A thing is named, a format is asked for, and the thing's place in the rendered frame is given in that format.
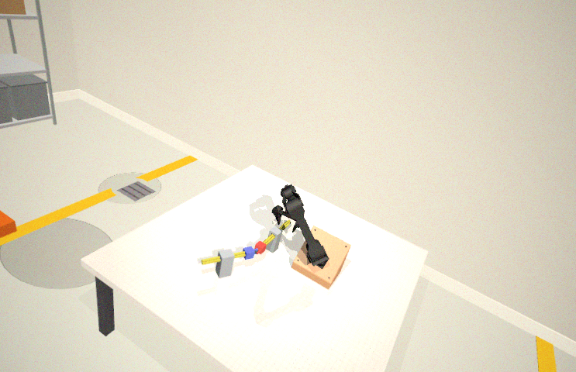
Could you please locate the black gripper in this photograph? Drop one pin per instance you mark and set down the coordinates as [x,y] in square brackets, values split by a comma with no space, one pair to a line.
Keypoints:
[278,212]

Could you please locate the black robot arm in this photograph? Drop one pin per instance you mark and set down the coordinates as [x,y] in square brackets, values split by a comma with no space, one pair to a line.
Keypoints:
[294,207]

